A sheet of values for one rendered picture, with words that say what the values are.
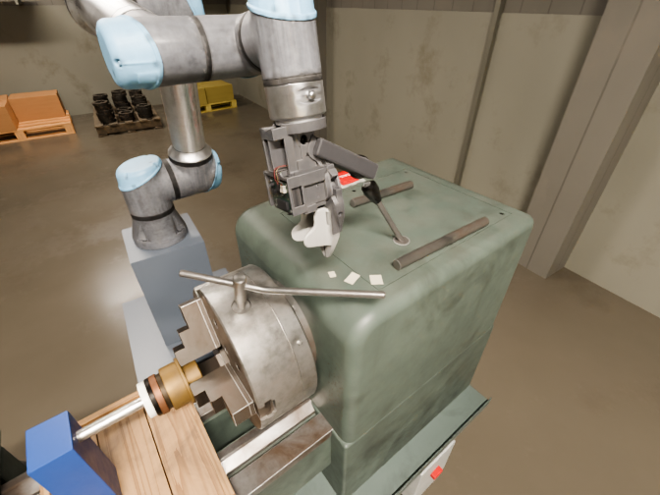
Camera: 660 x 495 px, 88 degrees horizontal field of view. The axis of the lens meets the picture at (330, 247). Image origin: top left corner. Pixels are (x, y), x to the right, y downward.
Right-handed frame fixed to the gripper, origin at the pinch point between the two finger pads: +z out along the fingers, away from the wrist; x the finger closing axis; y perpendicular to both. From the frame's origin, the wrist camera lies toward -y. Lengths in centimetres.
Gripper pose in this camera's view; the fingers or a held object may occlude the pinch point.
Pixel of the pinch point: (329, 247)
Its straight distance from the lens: 55.4
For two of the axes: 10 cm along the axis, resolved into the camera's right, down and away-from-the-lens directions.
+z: 1.2, 8.9, 4.5
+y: -8.1, 3.5, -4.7
